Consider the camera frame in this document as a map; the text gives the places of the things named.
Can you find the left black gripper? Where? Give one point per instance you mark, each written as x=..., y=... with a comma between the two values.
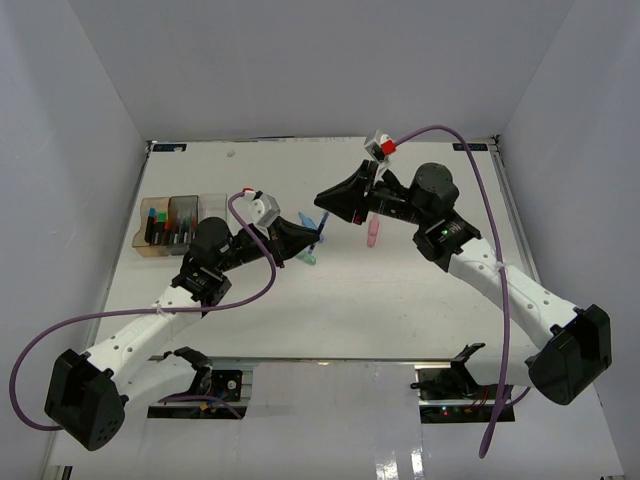
x=288, y=239

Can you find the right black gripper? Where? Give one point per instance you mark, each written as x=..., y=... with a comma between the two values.
x=347, y=198

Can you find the green transparent highlighter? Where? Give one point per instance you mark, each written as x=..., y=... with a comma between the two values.
x=307, y=258

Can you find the blue pen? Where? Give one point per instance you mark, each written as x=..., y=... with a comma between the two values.
x=320, y=230

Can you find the pink transparent highlighter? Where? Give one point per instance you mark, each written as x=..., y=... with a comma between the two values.
x=373, y=231

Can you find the green pen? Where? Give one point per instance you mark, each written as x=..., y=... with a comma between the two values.
x=184, y=230

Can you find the orange cap black highlighter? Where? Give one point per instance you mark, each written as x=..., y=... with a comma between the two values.
x=167, y=233

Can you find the green cap black highlighter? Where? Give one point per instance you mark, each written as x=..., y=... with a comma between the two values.
x=158, y=228

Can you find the blue cap black highlighter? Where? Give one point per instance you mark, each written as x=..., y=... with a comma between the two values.
x=149, y=227

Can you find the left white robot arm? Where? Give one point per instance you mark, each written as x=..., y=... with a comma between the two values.
x=90, y=392

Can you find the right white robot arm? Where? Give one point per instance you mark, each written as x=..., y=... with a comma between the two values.
x=574, y=344

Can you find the blue transparent highlighter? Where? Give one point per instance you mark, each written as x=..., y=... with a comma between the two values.
x=307, y=221

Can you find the grey transparent container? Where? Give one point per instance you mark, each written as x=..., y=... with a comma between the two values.
x=184, y=206

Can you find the right blue table label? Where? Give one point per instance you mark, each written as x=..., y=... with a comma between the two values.
x=471, y=146

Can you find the blue table label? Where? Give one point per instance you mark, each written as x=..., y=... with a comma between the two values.
x=471, y=146
x=169, y=147

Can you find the brown transparent container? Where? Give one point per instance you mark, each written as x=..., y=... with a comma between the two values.
x=143, y=241

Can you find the left blue table label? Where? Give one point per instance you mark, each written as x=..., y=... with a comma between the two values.
x=169, y=147

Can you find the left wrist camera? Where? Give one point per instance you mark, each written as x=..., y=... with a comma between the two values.
x=263, y=208

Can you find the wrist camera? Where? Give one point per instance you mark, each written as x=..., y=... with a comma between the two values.
x=380, y=146
x=263, y=208

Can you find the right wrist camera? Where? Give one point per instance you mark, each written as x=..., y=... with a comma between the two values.
x=380, y=146

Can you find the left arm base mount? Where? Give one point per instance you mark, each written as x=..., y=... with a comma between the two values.
x=217, y=393

